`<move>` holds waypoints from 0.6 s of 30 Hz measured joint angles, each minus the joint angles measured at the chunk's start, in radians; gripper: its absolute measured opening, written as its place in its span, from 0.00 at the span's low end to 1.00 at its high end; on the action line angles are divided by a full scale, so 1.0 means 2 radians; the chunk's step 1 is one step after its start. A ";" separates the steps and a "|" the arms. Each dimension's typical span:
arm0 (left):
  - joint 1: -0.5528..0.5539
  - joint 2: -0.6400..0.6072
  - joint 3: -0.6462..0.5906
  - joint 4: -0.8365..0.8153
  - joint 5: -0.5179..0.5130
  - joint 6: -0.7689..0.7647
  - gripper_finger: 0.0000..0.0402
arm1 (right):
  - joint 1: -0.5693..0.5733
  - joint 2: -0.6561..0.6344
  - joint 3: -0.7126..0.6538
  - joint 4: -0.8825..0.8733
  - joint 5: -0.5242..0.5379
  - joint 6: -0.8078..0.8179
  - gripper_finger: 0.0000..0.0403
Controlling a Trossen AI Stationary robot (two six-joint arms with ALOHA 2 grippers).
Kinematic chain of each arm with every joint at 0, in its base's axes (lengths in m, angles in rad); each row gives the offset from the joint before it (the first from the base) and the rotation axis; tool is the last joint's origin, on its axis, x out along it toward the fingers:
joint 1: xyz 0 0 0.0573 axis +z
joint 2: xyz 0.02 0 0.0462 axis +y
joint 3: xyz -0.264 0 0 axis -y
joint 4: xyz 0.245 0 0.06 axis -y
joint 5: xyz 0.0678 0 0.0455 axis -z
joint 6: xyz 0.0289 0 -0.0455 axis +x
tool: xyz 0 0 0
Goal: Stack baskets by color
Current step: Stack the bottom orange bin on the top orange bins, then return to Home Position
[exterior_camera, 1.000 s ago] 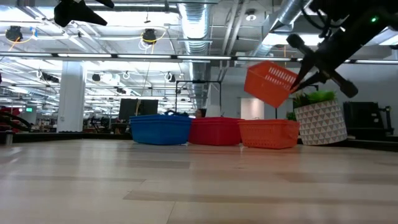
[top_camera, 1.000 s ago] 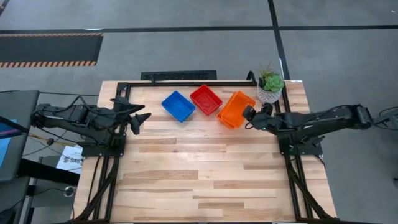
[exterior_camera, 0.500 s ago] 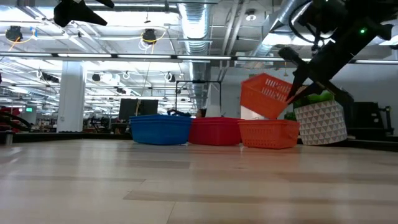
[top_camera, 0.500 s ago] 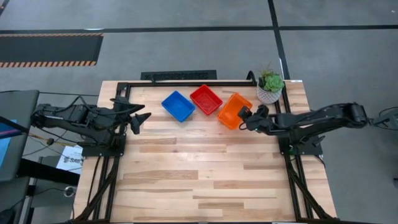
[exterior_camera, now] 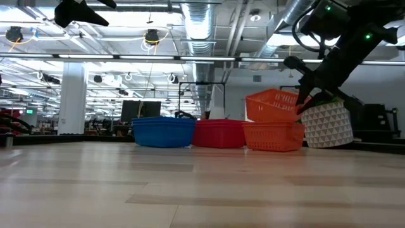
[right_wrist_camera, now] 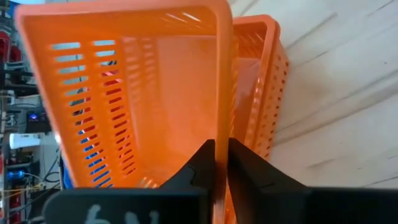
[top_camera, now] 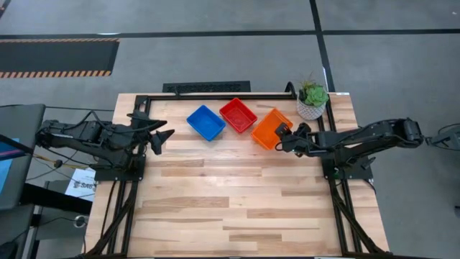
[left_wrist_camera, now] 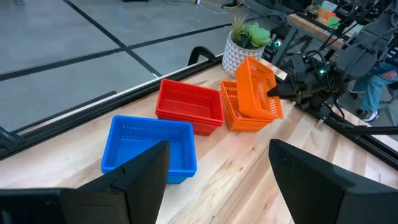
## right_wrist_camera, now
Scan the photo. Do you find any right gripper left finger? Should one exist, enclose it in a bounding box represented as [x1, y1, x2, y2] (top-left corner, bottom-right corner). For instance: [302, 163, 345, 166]
[159, 138, 217, 224]

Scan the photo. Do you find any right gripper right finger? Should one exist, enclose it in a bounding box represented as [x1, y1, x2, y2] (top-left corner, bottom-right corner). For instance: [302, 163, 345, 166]
[227, 137, 312, 224]

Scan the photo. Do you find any orange plastic basket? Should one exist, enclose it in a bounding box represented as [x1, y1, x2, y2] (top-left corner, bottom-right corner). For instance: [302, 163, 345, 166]
[229, 14, 290, 162]
[13, 0, 234, 224]

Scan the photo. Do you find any blue plastic basket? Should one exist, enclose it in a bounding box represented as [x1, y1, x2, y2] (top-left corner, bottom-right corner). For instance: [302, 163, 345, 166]
[60, 157, 76, 190]

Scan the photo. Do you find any white cylinder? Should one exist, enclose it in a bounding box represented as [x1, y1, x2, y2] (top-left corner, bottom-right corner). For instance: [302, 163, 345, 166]
[9, 133, 42, 150]

